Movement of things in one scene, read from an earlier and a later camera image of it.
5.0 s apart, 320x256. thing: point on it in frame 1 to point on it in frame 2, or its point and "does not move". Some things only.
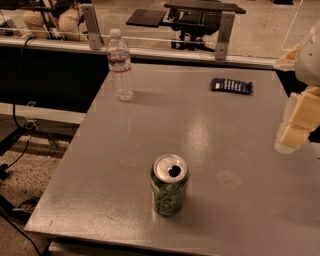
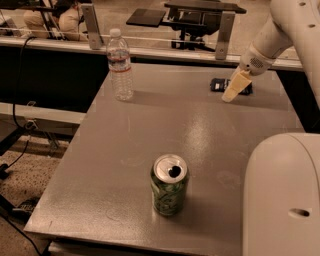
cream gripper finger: (301, 117) to (240, 80)
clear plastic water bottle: (119, 67) does not move
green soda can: (169, 174) does not move
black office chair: (194, 19) does not move
